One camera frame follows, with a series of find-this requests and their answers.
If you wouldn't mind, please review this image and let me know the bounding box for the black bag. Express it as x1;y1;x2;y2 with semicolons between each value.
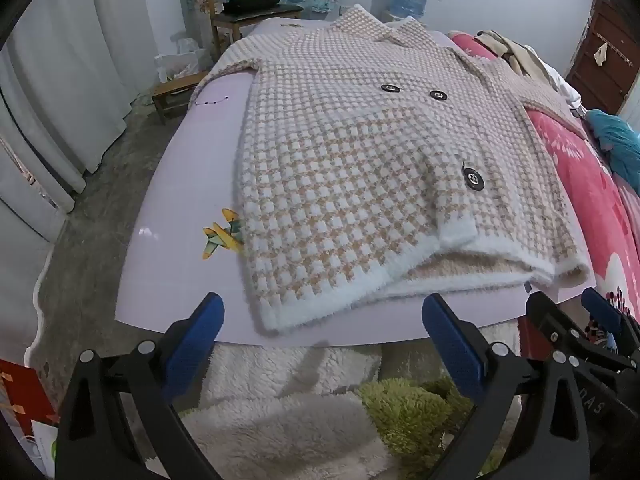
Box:
222;0;282;16

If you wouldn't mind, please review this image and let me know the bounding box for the red box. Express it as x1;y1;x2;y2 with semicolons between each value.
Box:
0;357;61;428

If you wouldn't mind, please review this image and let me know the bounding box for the pink red printed blanket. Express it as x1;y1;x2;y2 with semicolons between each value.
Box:
447;30;640;361

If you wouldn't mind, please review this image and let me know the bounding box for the white cloth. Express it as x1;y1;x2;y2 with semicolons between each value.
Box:
545;65;583;107

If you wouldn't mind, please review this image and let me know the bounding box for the lavender printed bed sheet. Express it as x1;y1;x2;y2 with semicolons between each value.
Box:
115;16;601;348

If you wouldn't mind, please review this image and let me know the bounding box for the wooden chair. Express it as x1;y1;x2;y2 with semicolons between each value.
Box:
201;0;304;56

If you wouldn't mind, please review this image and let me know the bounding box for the white curtain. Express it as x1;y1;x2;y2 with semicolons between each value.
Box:
0;0;166;241

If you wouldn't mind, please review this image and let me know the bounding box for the beige clothes pile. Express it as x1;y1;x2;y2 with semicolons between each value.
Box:
474;30;553;83

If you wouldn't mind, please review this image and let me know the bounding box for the white and green fluffy blanket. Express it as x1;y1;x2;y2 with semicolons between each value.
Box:
177;322;523;480

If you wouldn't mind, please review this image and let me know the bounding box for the brown wooden door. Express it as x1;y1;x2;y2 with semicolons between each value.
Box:
566;0;640;116

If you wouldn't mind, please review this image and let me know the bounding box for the white plastic bag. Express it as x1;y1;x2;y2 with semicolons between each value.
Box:
154;35;213;83

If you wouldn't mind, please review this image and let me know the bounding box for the beige white houndstooth coat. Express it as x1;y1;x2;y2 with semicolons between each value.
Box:
200;4;596;336

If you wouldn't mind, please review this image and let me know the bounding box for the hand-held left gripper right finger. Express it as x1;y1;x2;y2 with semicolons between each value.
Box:
422;294;598;480

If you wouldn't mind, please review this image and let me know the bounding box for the small wooden stool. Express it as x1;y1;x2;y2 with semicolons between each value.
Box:
152;71;208;125

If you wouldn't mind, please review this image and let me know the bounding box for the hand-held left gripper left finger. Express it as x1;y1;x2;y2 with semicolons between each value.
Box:
55;292;224;480

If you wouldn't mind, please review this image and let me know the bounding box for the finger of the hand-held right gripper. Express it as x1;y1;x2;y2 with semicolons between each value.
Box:
581;287;640;357
526;291;588;361

